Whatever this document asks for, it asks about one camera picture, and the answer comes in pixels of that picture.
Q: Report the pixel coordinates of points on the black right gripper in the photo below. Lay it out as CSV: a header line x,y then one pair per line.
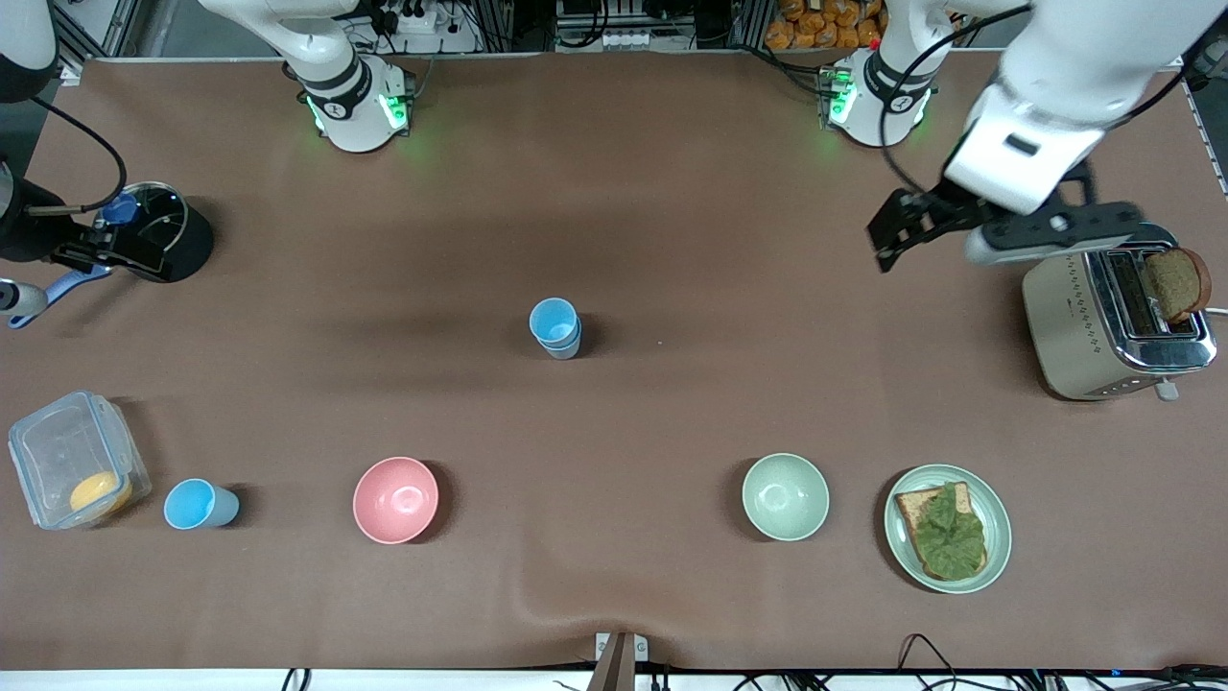
x,y
27,235

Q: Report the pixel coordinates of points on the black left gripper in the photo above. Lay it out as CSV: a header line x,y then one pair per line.
x,y
945,210

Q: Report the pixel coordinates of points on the blue plastic cup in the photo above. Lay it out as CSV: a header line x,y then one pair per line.
x,y
192,505
554,319
566,347

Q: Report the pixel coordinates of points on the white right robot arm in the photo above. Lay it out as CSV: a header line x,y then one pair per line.
x,y
353,107

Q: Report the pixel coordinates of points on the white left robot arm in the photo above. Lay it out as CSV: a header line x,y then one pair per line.
x,y
1036,125

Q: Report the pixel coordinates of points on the glass lid blue knob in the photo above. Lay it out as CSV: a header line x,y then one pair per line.
x,y
163,206

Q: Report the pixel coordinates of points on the silver beige toaster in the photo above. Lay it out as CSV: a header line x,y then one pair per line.
x,y
1074,326

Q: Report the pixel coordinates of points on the clear plastic container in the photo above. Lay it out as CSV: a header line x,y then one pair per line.
x,y
58,451

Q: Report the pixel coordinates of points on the orange snack pile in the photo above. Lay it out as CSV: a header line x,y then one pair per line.
x,y
825,24

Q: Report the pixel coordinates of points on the yellow round food piece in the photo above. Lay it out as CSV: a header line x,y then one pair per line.
x,y
100,492

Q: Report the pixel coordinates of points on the bread slice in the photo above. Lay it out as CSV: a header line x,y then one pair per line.
x,y
909,507

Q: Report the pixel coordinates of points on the brown toast slice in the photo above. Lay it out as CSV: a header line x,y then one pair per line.
x,y
1178,283

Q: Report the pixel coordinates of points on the brown table cloth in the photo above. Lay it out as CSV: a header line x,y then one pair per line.
x,y
614,240

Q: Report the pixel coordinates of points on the pale green bowl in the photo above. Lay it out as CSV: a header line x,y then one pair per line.
x,y
785,496

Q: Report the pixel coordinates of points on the green lettuce leaf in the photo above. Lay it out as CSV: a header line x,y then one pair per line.
x,y
950,537

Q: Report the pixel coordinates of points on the pale green plate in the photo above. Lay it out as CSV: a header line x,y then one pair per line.
x,y
998,537

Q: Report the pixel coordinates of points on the white power strip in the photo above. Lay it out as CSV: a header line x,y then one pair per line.
x,y
414,17

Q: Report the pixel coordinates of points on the pink bowl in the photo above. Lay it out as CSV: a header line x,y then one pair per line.
x,y
395,499

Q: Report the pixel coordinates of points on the metal bracket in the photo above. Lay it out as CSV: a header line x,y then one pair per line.
x,y
620,657

